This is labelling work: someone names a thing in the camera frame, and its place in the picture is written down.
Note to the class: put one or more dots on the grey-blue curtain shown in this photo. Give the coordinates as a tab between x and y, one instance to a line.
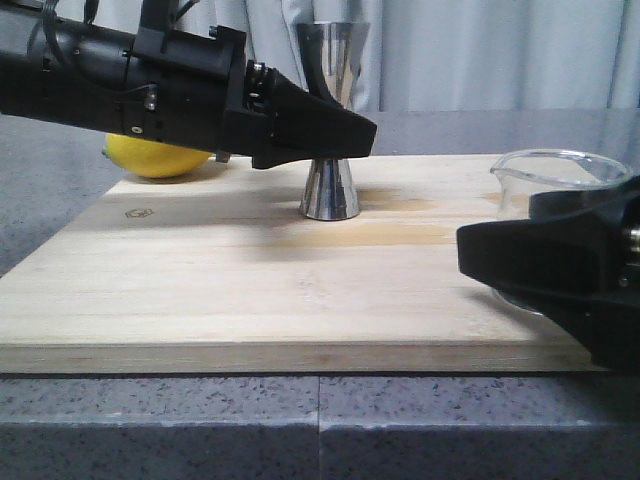
457	55

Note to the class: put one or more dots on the steel double jigger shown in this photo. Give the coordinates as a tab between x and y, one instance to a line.
330	194

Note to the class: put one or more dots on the yellow lemon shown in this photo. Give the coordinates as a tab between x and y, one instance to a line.
152	159

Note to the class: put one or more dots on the clear glass beaker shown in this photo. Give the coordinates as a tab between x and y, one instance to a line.
560	175

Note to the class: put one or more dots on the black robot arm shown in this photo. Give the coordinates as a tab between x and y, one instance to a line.
72	72

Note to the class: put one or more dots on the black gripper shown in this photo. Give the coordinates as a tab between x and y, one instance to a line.
607	325
203	93

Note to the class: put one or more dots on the light wooden cutting board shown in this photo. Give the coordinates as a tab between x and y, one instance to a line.
222	274

